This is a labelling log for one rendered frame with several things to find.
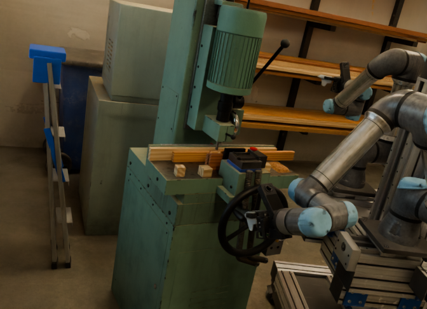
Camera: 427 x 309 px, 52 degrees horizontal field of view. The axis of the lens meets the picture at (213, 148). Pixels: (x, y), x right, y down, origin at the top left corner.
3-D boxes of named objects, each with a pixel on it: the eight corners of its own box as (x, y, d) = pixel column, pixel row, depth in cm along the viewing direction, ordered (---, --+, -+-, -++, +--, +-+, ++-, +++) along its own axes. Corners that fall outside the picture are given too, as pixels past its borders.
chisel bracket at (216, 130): (216, 145, 169) (220, 125, 167) (200, 133, 181) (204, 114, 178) (232, 145, 173) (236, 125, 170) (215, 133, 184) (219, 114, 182)
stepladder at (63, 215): (43, 272, 233) (27, 50, 191) (43, 246, 255) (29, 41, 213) (74, 268, 238) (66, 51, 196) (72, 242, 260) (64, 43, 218)
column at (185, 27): (168, 166, 190) (196, -6, 167) (150, 147, 208) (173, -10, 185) (212, 164, 201) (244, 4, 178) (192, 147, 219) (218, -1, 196)
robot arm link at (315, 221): (337, 235, 112) (311, 240, 108) (309, 233, 122) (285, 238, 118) (333, 205, 113) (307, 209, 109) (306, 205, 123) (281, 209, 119)
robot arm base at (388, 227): (406, 227, 171) (414, 205, 167) (427, 248, 156) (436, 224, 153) (370, 222, 168) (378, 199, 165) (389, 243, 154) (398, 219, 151)
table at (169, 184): (173, 208, 145) (176, 192, 143) (143, 171, 169) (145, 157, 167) (311, 198, 175) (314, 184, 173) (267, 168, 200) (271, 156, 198)
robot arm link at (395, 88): (356, 157, 213) (391, 46, 196) (380, 159, 219) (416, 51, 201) (372, 167, 203) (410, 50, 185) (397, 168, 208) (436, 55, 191)
